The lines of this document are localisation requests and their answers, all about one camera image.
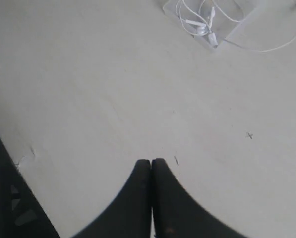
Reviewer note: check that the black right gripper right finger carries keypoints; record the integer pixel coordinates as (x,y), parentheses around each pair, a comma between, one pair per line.
(176,214)

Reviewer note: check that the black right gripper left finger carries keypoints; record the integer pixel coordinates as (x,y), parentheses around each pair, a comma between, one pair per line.
(129,214)

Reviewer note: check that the clear plastic storage box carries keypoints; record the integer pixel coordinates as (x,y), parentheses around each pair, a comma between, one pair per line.
(236,9)

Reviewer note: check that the white wired earphones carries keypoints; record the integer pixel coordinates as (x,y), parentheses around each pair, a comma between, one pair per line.
(203,27)

